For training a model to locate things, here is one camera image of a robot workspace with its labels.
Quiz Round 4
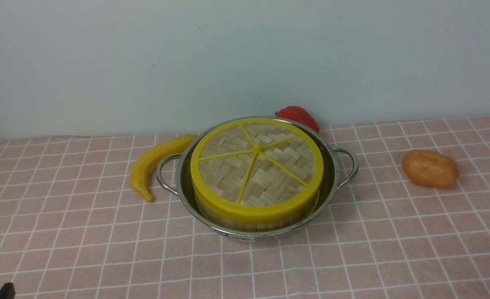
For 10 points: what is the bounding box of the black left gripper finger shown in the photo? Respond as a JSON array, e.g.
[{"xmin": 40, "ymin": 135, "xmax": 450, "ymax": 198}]
[{"xmin": 0, "ymin": 282, "xmax": 16, "ymax": 299}]

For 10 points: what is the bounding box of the yellow woven steamer lid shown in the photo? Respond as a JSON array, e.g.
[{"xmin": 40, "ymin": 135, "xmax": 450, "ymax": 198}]
[{"xmin": 189, "ymin": 118, "xmax": 325, "ymax": 201}]

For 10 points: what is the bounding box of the yellow bamboo steamer basket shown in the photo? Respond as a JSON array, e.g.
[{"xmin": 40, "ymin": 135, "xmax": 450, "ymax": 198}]
[{"xmin": 194, "ymin": 190, "xmax": 320, "ymax": 233}]

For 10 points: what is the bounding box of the stainless steel pot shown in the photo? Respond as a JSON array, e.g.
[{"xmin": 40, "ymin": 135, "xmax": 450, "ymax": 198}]
[{"xmin": 155, "ymin": 117, "xmax": 359, "ymax": 243}]

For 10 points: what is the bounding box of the pink checkered tablecloth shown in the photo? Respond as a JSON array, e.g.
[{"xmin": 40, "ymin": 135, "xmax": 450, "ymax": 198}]
[{"xmin": 0, "ymin": 117, "xmax": 490, "ymax": 299}]

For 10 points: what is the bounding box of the yellow banana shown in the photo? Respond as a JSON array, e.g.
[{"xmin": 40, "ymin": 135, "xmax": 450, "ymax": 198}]
[{"xmin": 129, "ymin": 135, "xmax": 198, "ymax": 203}]

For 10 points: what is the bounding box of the red bell pepper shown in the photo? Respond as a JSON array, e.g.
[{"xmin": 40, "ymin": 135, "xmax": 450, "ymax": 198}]
[{"xmin": 275, "ymin": 105, "xmax": 320, "ymax": 133}]

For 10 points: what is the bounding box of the orange potato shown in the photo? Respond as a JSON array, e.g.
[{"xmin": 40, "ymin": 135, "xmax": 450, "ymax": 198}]
[{"xmin": 402, "ymin": 149, "xmax": 461, "ymax": 189}]

